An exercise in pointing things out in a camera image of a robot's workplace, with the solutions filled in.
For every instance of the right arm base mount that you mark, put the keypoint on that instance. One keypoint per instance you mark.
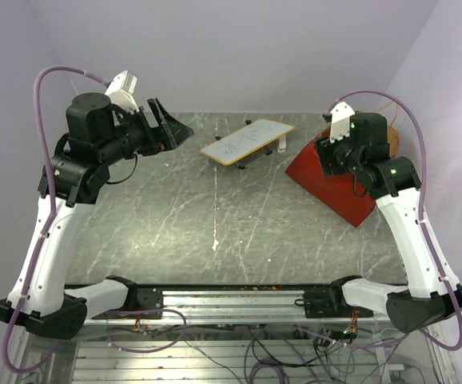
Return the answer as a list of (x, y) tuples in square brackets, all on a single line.
[(328, 301)]

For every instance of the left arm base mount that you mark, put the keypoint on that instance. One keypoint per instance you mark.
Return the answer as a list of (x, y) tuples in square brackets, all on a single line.
[(140, 297)]

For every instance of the red paper bag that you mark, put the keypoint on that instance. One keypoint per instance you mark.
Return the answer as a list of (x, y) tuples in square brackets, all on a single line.
[(335, 192)]

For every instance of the aluminium rail frame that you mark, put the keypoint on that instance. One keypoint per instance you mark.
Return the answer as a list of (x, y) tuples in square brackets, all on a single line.
[(232, 334)]

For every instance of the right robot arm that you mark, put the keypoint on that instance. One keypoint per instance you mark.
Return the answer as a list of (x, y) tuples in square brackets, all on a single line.
[(357, 144)]

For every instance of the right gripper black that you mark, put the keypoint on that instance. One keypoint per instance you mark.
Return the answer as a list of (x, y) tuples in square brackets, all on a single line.
[(326, 150)]

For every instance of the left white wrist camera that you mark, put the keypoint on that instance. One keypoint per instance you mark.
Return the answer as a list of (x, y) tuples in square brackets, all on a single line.
[(121, 89)]

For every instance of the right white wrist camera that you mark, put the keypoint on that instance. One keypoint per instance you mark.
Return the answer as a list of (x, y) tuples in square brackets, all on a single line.
[(339, 120)]

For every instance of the small whiteboard yellow frame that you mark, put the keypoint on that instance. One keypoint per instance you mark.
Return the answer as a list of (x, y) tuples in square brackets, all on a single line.
[(245, 141)]

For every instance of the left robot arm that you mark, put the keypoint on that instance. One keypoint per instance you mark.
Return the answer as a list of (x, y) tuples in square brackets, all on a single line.
[(100, 134)]

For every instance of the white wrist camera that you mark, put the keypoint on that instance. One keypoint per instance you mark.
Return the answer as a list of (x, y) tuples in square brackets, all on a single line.
[(339, 120), (121, 89)]

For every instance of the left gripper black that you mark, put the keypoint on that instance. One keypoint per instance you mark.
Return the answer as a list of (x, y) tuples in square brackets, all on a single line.
[(157, 140)]

